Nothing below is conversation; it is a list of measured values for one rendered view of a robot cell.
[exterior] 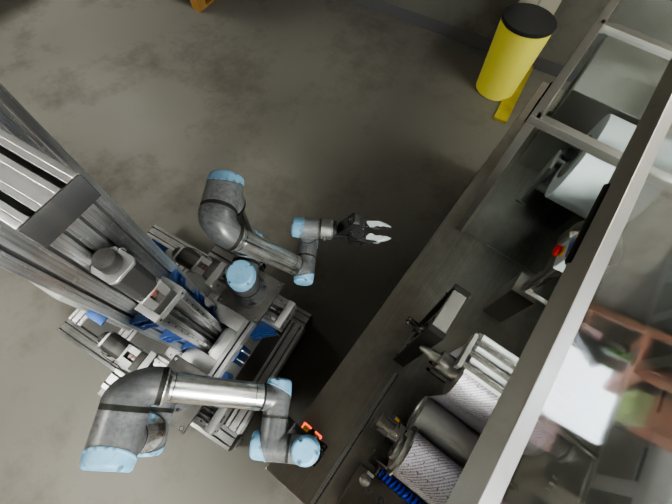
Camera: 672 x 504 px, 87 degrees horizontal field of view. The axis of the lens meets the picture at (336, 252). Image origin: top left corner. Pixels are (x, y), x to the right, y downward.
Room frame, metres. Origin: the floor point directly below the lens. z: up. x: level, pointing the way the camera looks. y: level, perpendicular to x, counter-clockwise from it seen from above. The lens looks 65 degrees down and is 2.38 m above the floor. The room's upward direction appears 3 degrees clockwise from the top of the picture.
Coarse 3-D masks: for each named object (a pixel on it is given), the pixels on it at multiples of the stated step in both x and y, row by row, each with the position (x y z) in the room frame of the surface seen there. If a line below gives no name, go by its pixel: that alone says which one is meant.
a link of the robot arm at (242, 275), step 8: (232, 264) 0.55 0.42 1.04; (240, 264) 0.55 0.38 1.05; (248, 264) 0.55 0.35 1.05; (256, 264) 0.57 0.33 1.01; (232, 272) 0.52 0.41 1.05; (240, 272) 0.52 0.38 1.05; (248, 272) 0.52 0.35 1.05; (256, 272) 0.54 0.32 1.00; (232, 280) 0.48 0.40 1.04; (240, 280) 0.48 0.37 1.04; (248, 280) 0.49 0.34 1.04; (256, 280) 0.51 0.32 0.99; (232, 288) 0.46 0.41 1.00; (240, 288) 0.46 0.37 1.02; (248, 288) 0.47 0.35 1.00; (256, 288) 0.49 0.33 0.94; (248, 296) 0.46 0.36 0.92
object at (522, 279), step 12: (552, 264) 0.46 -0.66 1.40; (516, 276) 0.52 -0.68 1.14; (528, 276) 0.51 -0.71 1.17; (552, 276) 0.45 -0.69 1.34; (504, 288) 0.50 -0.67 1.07; (516, 288) 0.47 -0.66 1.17; (540, 288) 0.47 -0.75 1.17; (492, 300) 0.48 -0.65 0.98; (504, 300) 0.45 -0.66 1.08; (516, 300) 0.44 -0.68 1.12; (528, 300) 0.42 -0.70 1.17; (492, 312) 0.44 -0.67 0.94; (504, 312) 0.43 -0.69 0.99; (516, 312) 0.41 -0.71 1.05
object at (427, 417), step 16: (432, 400) 0.07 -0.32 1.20; (416, 416) 0.02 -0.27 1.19; (432, 416) 0.03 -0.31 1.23; (448, 416) 0.03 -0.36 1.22; (432, 432) -0.02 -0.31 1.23; (448, 432) -0.01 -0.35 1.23; (464, 432) -0.01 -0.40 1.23; (448, 448) -0.06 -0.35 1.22; (464, 448) -0.05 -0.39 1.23; (464, 464) -0.09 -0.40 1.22
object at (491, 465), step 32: (640, 128) 0.44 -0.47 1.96; (640, 160) 0.36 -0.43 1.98; (608, 192) 0.31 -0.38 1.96; (608, 224) 0.25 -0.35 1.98; (576, 256) 0.21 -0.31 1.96; (608, 256) 0.21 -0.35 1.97; (576, 288) 0.16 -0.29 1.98; (544, 320) 0.12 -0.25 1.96; (576, 320) 0.12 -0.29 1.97; (544, 352) 0.08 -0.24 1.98; (512, 384) 0.05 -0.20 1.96; (544, 384) 0.05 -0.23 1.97; (512, 416) 0.01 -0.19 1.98; (480, 448) -0.02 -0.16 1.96; (512, 448) -0.02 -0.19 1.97; (480, 480) -0.05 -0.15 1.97
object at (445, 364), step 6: (444, 354) 0.18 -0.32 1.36; (450, 354) 0.19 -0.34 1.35; (444, 360) 0.17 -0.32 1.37; (450, 360) 0.17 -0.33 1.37; (438, 366) 0.15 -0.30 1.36; (444, 366) 0.15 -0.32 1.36; (450, 366) 0.15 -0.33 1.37; (438, 372) 0.14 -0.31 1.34; (444, 372) 0.14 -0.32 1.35; (450, 372) 0.14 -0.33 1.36; (456, 372) 0.14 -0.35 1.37; (450, 378) 0.12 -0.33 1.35
